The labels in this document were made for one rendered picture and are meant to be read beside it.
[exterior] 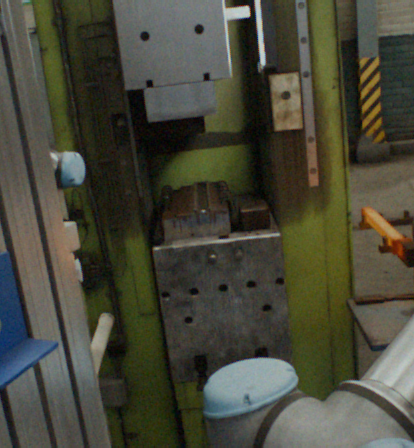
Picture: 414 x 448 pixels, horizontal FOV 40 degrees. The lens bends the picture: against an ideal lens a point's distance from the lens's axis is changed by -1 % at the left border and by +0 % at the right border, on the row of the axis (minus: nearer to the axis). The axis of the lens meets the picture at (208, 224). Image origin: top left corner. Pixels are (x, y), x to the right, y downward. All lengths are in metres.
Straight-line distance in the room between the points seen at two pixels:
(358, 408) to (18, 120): 0.45
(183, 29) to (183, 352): 0.95
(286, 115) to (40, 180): 1.32
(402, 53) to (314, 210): 5.92
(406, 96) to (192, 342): 6.28
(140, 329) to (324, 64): 1.05
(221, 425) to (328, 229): 1.30
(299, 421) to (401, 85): 7.19
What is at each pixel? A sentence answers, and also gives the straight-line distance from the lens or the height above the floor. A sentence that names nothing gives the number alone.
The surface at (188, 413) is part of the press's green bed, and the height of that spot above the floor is 0.35.
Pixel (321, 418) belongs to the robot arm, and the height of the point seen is 1.04.
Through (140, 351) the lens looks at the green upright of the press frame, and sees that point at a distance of 2.05.
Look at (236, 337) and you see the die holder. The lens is 1.80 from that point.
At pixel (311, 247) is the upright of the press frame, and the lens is 1.93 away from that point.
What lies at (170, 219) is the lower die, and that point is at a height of 0.98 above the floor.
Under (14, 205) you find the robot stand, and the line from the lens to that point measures 0.54.
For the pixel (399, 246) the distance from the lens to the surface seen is 1.44.
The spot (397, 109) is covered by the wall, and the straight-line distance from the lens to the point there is 7.75.
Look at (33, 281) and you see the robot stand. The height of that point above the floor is 1.24.
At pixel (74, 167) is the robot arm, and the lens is 1.23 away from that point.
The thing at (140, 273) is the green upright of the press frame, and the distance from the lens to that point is 1.94.
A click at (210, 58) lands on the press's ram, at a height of 1.42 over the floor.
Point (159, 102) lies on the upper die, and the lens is 1.67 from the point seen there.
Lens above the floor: 1.41
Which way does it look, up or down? 16 degrees down
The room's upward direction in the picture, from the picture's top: 7 degrees counter-clockwise
